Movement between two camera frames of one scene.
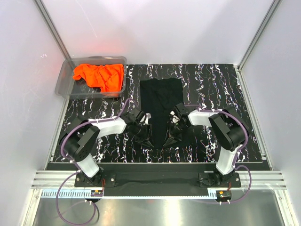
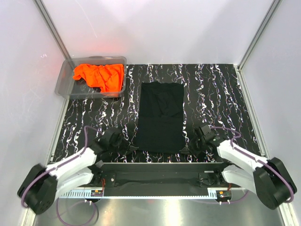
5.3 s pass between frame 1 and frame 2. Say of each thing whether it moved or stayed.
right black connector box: stayed
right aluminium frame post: stayed
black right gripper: moved
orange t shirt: stayed
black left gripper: moved
